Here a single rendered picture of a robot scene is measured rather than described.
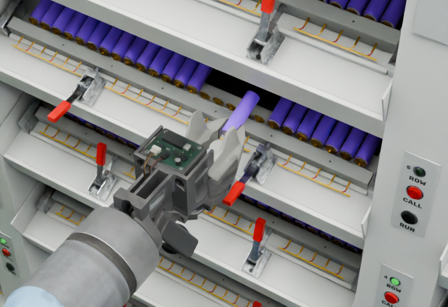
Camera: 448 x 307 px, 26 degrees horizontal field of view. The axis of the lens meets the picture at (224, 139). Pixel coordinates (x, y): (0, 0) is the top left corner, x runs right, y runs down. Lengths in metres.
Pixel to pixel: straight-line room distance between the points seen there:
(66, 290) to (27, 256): 0.81
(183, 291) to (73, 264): 0.63
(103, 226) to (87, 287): 0.07
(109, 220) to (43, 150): 0.55
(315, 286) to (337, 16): 0.44
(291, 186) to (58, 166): 0.44
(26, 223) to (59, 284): 0.75
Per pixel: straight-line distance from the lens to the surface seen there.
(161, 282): 1.60
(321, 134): 1.21
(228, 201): 1.16
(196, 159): 1.05
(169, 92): 1.27
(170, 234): 1.07
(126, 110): 1.30
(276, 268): 1.37
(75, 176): 1.50
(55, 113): 1.28
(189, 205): 1.06
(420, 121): 1.00
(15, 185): 1.63
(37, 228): 1.70
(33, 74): 1.37
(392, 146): 1.04
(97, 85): 1.32
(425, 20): 0.92
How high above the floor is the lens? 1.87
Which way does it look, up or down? 47 degrees down
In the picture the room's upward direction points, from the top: straight up
